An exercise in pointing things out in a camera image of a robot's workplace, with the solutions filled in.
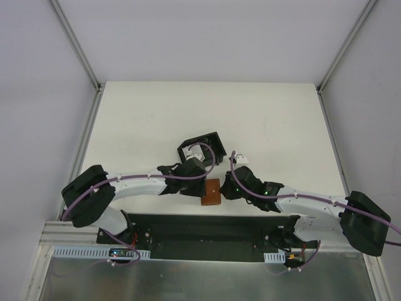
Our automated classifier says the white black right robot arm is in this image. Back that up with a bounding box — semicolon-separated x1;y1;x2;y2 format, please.
221;166;391;256

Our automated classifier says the black plastic card box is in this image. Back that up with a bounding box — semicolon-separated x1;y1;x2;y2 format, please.
177;132;227;167

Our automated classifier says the aluminium post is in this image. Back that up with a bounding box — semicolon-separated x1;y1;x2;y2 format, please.
316;0;380;95
48;0;102;91

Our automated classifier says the brown leather card holder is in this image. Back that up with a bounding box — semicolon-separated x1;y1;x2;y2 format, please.
201;179;221;206

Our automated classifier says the right rear aluminium post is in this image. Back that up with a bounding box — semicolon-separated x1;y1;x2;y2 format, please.
316;0;380;95

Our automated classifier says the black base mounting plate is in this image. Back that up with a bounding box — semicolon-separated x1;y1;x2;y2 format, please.
96;213;317;261

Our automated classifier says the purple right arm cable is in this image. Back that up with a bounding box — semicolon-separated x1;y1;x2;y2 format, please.
230;150;401;277

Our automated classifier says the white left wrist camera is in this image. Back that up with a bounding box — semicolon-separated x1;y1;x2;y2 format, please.
185;150;204;162

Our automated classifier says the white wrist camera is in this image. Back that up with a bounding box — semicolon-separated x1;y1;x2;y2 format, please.
234;153;249;165
185;150;204;162

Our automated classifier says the right aluminium side rail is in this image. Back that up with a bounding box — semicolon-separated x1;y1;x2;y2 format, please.
316;87;389;301

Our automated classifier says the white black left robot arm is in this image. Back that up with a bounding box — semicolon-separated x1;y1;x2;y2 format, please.
61;158;207;244

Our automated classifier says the white right cable duct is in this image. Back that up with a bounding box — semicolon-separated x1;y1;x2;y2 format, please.
263;251;306;264

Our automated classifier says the white cable duct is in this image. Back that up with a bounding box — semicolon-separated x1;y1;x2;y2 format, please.
53;246;151;260
263;251;306;264

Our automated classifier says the left rear aluminium post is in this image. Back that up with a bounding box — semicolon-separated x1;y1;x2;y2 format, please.
48;0;102;91

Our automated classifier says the white left cable duct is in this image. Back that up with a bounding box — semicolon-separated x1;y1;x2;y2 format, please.
53;246;151;260

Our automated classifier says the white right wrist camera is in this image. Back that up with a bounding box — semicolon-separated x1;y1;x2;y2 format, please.
234;153;249;165

